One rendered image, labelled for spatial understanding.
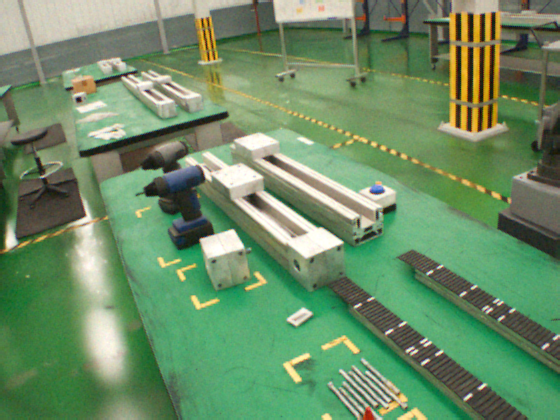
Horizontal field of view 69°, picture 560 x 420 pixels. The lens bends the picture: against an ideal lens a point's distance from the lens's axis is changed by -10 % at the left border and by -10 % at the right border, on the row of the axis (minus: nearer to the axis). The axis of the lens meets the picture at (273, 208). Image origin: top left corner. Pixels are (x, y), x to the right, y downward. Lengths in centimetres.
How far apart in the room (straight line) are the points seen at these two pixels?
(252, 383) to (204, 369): 11
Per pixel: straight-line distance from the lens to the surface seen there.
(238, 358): 92
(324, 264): 103
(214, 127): 282
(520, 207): 136
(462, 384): 81
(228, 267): 108
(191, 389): 89
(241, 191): 133
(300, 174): 148
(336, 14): 669
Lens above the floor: 142
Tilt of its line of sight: 27 degrees down
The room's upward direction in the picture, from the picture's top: 9 degrees counter-clockwise
